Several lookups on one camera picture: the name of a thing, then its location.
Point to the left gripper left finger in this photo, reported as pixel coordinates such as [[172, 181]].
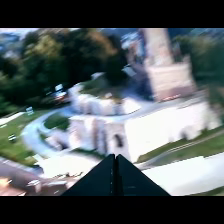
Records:
[[98, 181]]

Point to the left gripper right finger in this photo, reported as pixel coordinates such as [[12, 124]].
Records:
[[135, 181]]

